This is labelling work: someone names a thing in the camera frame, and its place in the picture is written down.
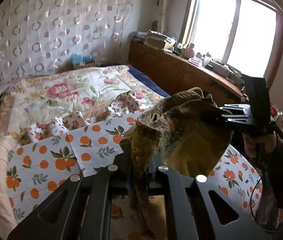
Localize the brown patterned sunflower shirt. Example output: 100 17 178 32
120 87 233 239

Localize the right hand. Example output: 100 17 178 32
243 132 277 166

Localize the orange-print white bedsheet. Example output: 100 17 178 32
5 89 265 240

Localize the bright window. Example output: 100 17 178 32
179 0 283 87

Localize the wooden headboard shelf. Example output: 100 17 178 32
128 41 242 105

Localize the pink figurine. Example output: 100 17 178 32
184 43 195 59

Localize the floral quilt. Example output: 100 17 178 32
0 65 164 145

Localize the navy blue blanket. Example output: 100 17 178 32
129 65 170 98

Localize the stack of books and papers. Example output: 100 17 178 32
132 30 176 50

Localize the blue tissue box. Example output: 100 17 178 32
71 54 95 69

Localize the white circle-patterned curtain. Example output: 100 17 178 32
0 0 133 84

